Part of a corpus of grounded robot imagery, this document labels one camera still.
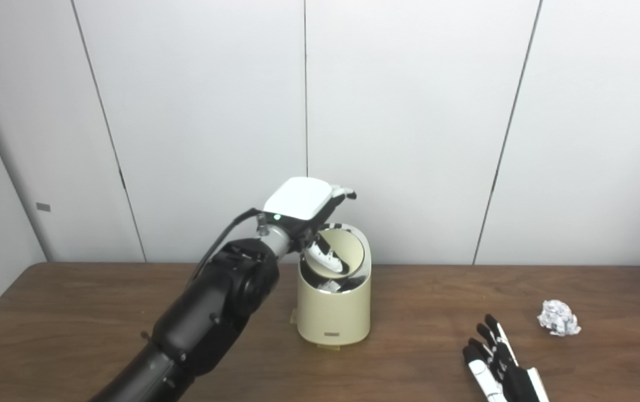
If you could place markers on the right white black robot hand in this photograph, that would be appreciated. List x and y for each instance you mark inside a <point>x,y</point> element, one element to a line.
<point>498,368</point>

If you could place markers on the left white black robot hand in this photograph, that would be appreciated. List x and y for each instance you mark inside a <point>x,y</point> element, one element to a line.
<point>297,200</point>

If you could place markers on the round cream bin lid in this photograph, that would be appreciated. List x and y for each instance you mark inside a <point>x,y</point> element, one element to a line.
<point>350,251</point>

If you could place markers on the white paper ball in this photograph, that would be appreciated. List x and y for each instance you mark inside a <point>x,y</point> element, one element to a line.
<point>559,318</point>

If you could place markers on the cream-colored trash bin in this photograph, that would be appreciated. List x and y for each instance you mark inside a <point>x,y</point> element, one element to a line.
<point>334,312</point>

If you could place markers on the yellow tape piece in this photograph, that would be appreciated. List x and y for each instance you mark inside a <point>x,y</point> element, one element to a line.
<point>329,346</point>
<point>293,316</point>

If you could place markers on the small grey wall label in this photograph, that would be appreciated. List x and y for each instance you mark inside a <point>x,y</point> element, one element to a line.
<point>43,206</point>

